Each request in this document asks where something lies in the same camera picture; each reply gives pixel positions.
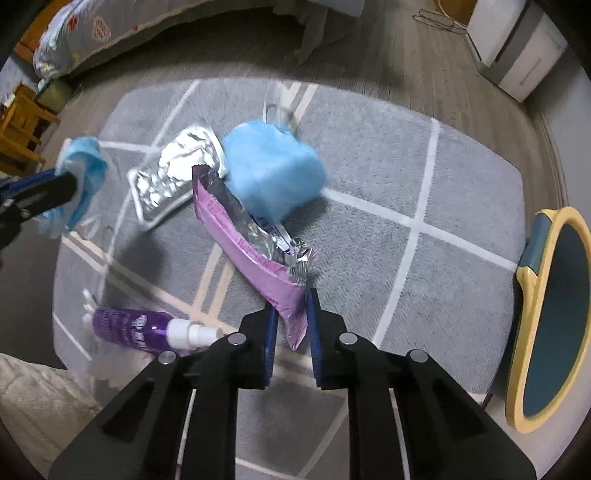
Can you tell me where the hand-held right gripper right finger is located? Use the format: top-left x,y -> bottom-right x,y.
305,288 -> 537,480

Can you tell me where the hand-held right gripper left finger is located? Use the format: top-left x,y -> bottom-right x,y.
48,308 -> 280,480

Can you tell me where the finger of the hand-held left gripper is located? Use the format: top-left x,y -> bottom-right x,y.
0,172 -> 78,252
0,169 -> 60,200

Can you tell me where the blue white cloth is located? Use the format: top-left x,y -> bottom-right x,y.
39,136 -> 109,240

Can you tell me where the purple foil packet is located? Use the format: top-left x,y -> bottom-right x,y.
191,164 -> 315,352

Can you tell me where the silver foil packet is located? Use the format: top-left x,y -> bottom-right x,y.
127,121 -> 229,232

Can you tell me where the purple spray bottle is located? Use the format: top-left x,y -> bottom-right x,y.
92,307 -> 227,354

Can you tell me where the yellow blue trash bin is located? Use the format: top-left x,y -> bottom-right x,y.
505,207 -> 591,435

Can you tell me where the wooden chair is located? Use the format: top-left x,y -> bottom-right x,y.
0,82 -> 62,178

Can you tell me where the green storage bin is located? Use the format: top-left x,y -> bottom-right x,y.
36,78 -> 77,114

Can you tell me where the grey checked mat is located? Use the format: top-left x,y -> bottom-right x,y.
53,78 -> 527,480

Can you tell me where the wooden bed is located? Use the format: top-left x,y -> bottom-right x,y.
16,0 -> 365,81

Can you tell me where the bed with blue duvet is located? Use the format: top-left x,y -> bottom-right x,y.
32,0 -> 365,79

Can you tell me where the white fluffy rug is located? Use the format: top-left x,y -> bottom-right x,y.
0,353 -> 102,467

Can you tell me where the white air purifier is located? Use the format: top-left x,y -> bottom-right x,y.
464,0 -> 568,103

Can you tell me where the wooden television cabinet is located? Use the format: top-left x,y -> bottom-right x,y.
434,0 -> 478,14

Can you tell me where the black floor cable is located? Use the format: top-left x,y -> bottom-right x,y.
412,8 -> 469,34

